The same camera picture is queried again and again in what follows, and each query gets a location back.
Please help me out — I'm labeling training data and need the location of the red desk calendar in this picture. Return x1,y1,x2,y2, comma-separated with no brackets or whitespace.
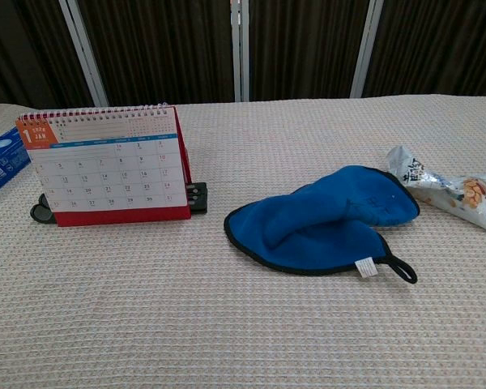
15,104,194,228

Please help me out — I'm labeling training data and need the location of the black plastic holder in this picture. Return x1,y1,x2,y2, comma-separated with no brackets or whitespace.
29,182,209,224

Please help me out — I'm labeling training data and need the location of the blue round cloth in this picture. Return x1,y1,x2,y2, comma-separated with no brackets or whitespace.
224,165,421,284

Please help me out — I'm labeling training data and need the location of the beige woven tablecloth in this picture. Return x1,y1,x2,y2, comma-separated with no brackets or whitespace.
0,93,486,389

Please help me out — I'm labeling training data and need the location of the silver snack bag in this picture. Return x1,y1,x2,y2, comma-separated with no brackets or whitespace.
386,145,486,235

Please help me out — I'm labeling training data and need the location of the blue cardboard box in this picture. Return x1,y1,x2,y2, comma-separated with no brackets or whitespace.
0,126,32,203

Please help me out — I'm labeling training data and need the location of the white partition frame post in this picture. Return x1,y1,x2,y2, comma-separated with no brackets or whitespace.
229,0,251,102
350,0,386,99
58,0,110,108

